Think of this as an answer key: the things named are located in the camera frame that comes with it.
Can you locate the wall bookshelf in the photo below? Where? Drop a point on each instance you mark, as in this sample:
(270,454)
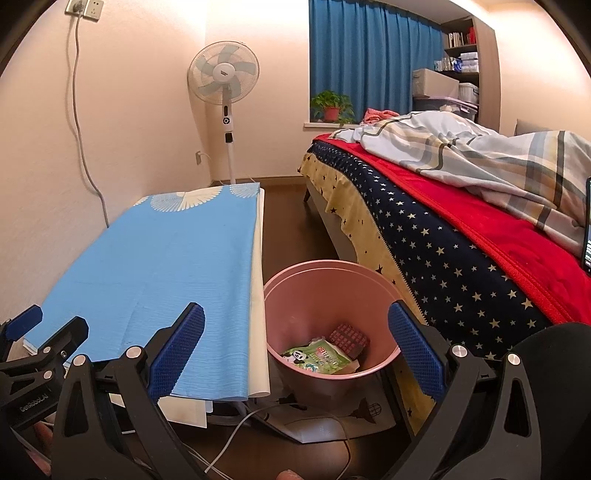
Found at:
(475,48)

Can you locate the pink plastic bucket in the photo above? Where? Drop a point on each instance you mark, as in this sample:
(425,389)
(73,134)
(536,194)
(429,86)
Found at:
(300,304)

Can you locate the red blanket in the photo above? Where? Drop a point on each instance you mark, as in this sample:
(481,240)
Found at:
(498,230)

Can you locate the grey headboard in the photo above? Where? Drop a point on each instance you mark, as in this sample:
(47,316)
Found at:
(531,128)

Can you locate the grey bed frame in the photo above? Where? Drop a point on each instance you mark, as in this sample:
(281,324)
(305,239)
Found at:
(332,230)

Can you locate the row of books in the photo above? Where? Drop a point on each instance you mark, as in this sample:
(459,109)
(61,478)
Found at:
(455,39)

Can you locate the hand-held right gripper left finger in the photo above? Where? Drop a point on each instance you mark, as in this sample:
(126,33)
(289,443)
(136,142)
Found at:
(178,350)

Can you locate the stack of white packs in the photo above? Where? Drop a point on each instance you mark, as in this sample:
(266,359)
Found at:
(466,62)

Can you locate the blue curtain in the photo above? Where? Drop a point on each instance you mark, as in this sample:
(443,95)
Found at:
(369,55)

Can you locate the bed with star blanket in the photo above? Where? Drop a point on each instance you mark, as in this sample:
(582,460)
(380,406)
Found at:
(452,277)

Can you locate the printed paper bag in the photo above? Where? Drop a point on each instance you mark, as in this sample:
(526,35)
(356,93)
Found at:
(318,427)

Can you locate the small wall socket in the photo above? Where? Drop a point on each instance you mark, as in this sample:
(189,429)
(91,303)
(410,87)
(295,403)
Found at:
(199,157)

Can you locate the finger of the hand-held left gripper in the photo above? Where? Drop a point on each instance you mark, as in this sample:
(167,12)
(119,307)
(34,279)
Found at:
(67,334)
(25,321)

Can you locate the dark checkered packet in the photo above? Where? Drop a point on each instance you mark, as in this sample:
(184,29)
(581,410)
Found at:
(351,339)

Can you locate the yellow star-print bed skirt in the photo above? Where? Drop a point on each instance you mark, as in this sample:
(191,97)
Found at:
(351,203)

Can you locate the cardboard box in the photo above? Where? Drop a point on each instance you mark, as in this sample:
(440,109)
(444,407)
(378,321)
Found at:
(434,83)

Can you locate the potted green plant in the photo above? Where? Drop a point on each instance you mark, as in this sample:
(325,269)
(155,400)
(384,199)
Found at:
(331,112)

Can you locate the blue tablecloth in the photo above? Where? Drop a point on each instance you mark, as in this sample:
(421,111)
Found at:
(161,277)

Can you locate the green snack packet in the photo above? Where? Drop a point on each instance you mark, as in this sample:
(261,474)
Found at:
(323,357)

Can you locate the white window sill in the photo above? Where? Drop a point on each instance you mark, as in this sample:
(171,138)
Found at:
(322,125)

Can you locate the black smartphone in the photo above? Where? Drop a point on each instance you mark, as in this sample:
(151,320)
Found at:
(587,221)

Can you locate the pink cloth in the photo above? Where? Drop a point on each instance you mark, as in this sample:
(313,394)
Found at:
(376,115)

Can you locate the white standing fan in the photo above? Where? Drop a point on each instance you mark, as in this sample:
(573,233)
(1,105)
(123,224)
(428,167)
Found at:
(223,69)

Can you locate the person's left hand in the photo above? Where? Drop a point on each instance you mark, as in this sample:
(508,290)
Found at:
(42,434)

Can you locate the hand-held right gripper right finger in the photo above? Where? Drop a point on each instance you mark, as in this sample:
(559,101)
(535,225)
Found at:
(415,355)

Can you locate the white storage box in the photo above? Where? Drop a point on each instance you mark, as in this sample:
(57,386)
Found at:
(468,93)

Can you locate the white wall outlet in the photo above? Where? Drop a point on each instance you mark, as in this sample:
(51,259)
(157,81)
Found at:
(92,8)

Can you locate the plaid duvet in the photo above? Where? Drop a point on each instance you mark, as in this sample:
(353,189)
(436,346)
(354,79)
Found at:
(485,152)

